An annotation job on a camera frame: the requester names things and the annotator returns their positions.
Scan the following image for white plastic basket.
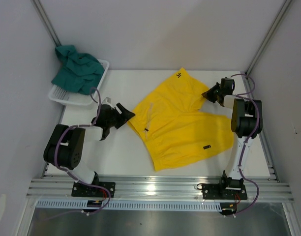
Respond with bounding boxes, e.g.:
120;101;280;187
48;59;110;107

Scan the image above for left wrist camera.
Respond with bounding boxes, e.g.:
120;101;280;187
102;97;115;109

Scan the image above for corner aluminium post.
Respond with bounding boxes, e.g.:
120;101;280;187
31;0;61;47
245;0;295;75

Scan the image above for green shorts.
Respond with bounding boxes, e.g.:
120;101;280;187
51;45;105;95

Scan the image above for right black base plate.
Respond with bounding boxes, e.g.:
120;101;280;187
196;183;248;200

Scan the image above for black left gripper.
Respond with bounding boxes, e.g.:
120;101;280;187
106;103;134;129

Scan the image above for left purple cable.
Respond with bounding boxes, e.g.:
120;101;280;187
56;87;111;217

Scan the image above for left corner aluminium post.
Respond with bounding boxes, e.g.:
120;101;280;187
31;0;61;47

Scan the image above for white slotted cable duct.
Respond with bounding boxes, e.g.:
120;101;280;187
36;199;222;212

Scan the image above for right corner aluminium post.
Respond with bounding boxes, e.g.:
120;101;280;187
245;0;295;75

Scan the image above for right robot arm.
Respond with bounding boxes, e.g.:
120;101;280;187
202;77;263;199

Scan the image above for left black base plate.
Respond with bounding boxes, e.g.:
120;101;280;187
71;182;116;198

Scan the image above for aluminium rail frame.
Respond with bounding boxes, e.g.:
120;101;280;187
26;175;294;203

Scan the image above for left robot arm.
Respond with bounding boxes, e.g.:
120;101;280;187
43;102;135;197

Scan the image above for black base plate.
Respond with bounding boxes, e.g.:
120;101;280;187
71;182;116;198
196;183;248;200

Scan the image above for yellow shorts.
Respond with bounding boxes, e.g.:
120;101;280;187
128;68;234;172

